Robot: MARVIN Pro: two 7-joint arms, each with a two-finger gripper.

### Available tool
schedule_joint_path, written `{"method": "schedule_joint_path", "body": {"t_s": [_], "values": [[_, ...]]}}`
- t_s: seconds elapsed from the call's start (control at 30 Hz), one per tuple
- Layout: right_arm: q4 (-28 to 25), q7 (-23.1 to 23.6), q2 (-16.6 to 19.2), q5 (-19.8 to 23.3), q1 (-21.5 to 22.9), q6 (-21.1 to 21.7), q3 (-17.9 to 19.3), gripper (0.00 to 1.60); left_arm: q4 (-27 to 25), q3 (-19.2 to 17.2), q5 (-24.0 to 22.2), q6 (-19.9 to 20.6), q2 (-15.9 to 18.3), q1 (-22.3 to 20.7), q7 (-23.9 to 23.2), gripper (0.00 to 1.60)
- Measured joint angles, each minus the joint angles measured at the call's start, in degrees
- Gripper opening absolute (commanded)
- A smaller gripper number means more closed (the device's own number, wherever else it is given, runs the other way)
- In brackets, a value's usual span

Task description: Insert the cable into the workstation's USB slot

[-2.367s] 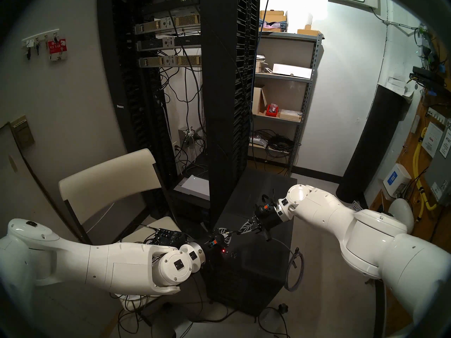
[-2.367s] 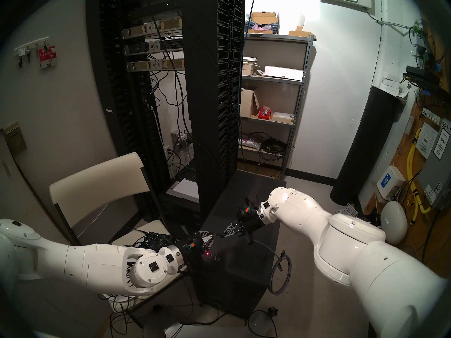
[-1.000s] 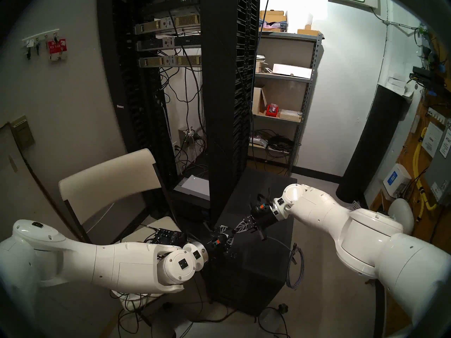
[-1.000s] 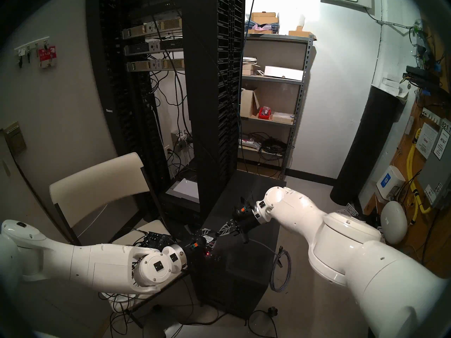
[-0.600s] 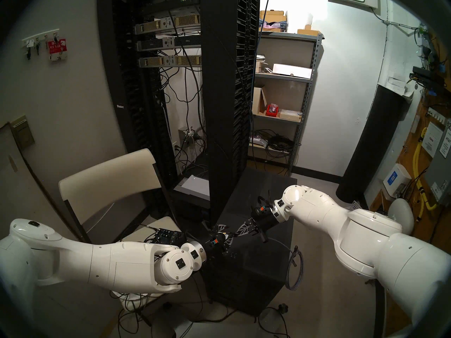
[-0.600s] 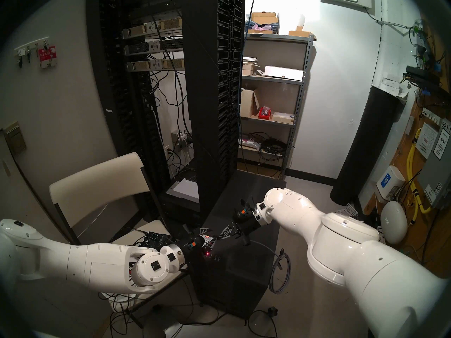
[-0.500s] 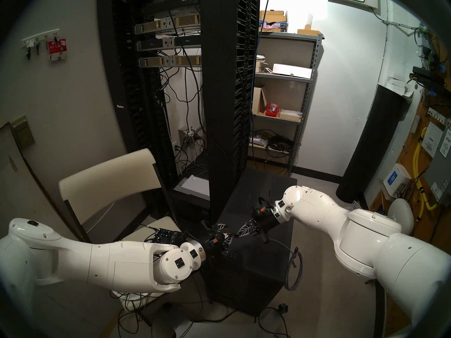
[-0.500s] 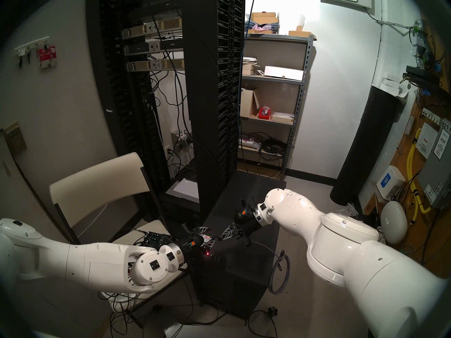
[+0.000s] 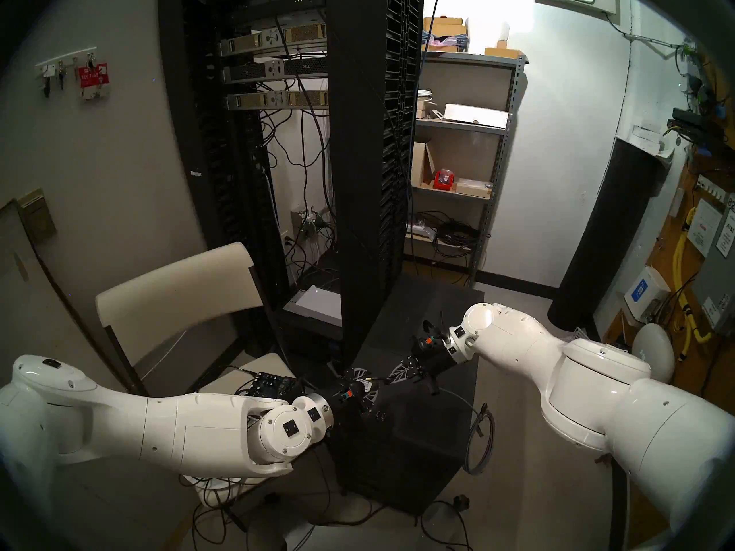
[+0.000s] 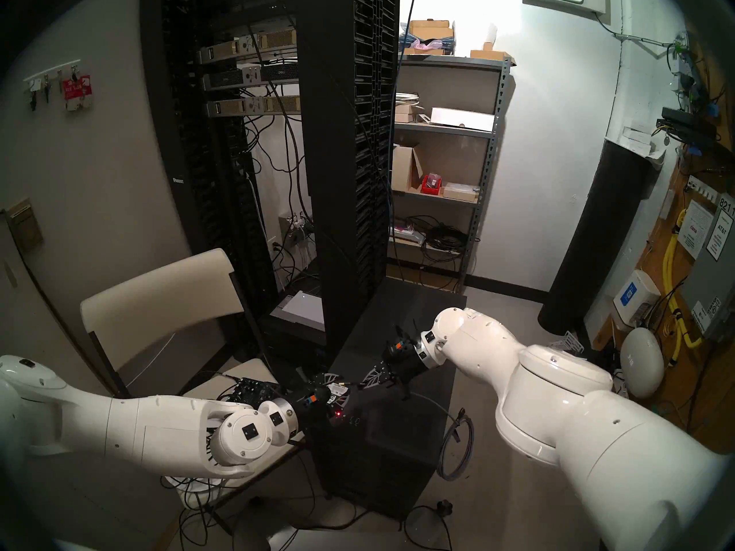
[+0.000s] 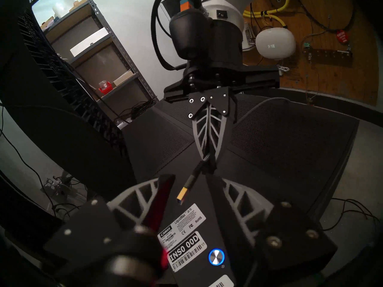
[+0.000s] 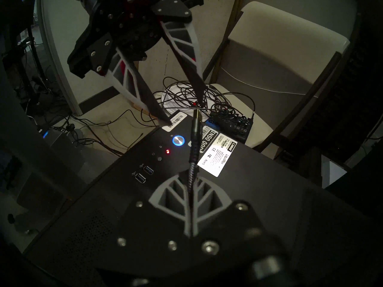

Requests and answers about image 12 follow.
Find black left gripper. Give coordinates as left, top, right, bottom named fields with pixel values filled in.
left=67, top=0, right=208, bottom=124

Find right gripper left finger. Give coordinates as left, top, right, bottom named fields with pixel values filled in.
left=96, top=173, right=196, bottom=285

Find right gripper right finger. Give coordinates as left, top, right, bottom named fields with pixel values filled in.
left=186, top=176, right=279, bottom=285

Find grey braided USB cable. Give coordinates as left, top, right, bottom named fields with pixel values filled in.
left=189, top=109, right=204, bottom=197

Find black workstation tower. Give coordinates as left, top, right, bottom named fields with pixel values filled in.
left=24, top=110, right=383, bottom=287

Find black circuit board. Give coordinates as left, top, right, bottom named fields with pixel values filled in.
left=208, top=110, right=255, bottom=145

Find grey box blue light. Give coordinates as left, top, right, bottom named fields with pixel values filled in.
left=40, top=126, right=83, bottom=160

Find cream folding chair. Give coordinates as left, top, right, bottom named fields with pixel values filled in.
left=206, top=1, right=350, bottom=158

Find tangled black cables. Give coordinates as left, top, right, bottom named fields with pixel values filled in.
left=154, top=77, right=255, bottom=122

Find black floor cables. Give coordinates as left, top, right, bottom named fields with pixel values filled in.
left=72, top=109, right=159, bottom=157

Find black power plug cable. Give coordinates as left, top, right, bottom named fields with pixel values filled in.
left=66, top=123, right=90, bottom=134

